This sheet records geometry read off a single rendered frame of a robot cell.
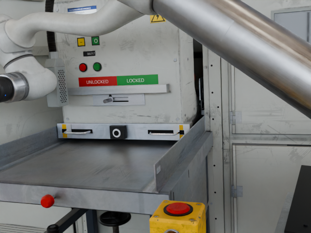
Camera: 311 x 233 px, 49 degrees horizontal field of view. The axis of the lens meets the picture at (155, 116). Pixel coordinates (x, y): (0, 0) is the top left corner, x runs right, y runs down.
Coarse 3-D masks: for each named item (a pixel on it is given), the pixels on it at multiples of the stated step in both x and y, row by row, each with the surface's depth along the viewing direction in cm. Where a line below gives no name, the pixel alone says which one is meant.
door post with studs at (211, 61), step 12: (204, 48) 138; (204, 60) 138; (216, 60) 137; (204, 72) 139; (216, 72) 137; (204, 84) 140; (216, 84) 138; (204, 96) 141; (216, 96) 139; (216, 108) 140; (216, 120) 141; (216, 132) 142; (216, 144) 142; (216, 156) 143; (216, 168) 144; (216, 180) 145; (216, 192) 146; (216, 204) 147; (216, 216) 148; (216, 228) 149
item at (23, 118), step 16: (0, 0) 134; (16, 0) 138; (32, 0) 144; (16, 16) 139; (48, 48) 149; (0, 64) 135; (0, 112) 136; (16, 112) 141; (32, 112) 147; (48, 112) 153; (0, 128) 137; (16, 128) 142; (32, 128) 147; (48, 128) 153; (0, 144) 134
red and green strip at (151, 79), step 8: (80, 80) 131; (88, 80) 130; (96, 80) 129; (104, 80) 128; (112, 80) 127; (120, 80) 126; (128, 80) 125; (136, 80) 124; (144, 80) 123; (152, 80) 122
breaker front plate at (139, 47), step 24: (72, 0) 126; (96, 0) 123; (144, 24) 119; (168, 24) 117; (72, 48) 129; (96, 48) 126; (120, 48) 124; (144, 48) 121; (168, 48) 118; (72, 72) 131; (96, 72) 128; (120, 72) 125; (144, 72) 122; (168, 72) 120; (72, 96) 133; (96, 96) 130; (120, 96) 127; (144, 96) 124; (168, 96) 121; (72, 120) 135; (96, 120) 131; (120, 120) 128; (144, 120) 125; (168, 120) 123
